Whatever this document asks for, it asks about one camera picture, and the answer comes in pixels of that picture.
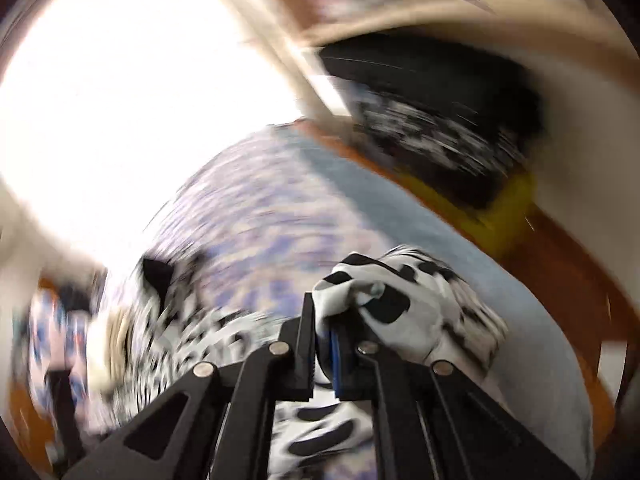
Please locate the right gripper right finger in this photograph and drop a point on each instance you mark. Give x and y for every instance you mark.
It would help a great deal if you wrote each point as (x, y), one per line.
(432, 422)

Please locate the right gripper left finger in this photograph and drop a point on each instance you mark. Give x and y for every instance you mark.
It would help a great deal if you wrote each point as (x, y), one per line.
(214, 422)

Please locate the white black graffiti print jacket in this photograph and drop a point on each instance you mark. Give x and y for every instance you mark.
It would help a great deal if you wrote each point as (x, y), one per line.
(173, 330)

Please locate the folded cream sweater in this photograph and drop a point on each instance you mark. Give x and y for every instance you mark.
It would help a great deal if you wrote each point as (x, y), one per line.
(107, 349)

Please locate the blue flower print pillow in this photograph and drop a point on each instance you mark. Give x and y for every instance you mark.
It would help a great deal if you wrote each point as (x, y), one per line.
(57, 340)

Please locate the purple cat print blanket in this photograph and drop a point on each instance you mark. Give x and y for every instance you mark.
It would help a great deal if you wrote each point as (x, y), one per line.
(262, 224)

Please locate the black white patterned garment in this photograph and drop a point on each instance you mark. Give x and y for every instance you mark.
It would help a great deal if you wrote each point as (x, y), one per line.
(457, 118)

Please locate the wooden shelf unit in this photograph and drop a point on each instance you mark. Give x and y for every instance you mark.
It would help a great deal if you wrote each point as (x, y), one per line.
(586, 33)

